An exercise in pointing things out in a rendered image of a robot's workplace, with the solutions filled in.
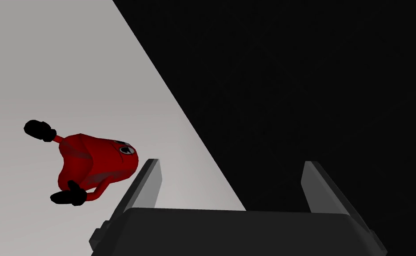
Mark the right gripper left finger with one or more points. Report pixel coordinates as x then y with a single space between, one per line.
144 188

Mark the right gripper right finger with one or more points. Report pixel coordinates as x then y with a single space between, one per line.
322 191

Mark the red toy figure black hands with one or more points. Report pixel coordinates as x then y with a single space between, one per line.
94 161

